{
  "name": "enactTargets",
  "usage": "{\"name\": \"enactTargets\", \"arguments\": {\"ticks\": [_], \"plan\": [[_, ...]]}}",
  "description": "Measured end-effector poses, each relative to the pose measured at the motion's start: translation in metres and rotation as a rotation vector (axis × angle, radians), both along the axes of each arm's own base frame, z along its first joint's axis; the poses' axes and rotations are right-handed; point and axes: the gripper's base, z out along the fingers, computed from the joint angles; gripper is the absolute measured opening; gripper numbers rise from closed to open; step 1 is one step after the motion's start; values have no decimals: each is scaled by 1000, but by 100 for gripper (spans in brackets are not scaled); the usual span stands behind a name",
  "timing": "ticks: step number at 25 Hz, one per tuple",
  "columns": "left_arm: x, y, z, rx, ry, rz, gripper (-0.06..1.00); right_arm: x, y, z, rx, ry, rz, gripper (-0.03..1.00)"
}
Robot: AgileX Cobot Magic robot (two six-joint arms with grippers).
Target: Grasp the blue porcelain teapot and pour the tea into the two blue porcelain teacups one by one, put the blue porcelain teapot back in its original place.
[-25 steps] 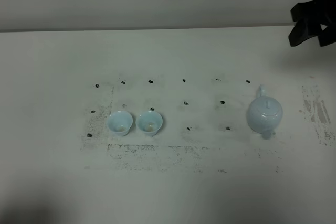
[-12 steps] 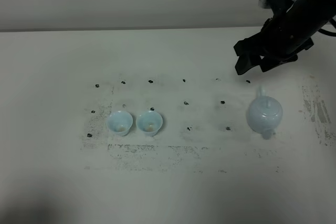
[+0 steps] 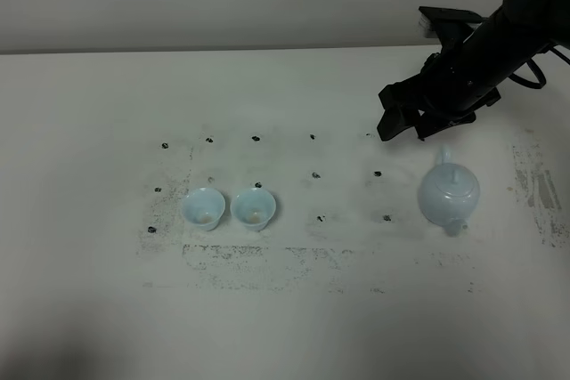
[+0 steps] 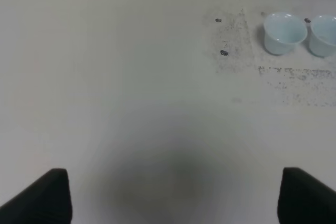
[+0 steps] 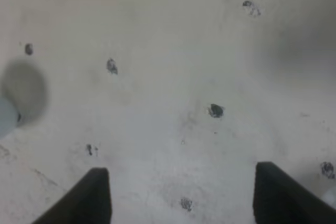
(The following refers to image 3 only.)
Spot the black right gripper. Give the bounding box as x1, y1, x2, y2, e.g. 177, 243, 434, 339
377, 32, 500, 141

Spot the light blue porcelain teapot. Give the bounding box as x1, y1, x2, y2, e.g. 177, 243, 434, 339
418, 146, 480, 237

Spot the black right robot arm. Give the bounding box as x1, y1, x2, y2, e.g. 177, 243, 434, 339
378, 0, 569, 141

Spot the right light blue teacup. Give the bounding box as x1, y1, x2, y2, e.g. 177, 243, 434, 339
230, 188, 277, 231

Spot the light blue teacup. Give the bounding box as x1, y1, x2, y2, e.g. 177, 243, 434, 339
230, 188, 277, 231
181, 188, 226, 231

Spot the left light blue teacup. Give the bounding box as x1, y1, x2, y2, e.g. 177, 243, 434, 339
181, 188, 226, 231

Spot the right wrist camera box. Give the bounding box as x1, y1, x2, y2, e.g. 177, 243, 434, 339
419, 6, 485, 46

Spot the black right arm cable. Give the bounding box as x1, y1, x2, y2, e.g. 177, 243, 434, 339
511, 44, 570, 90

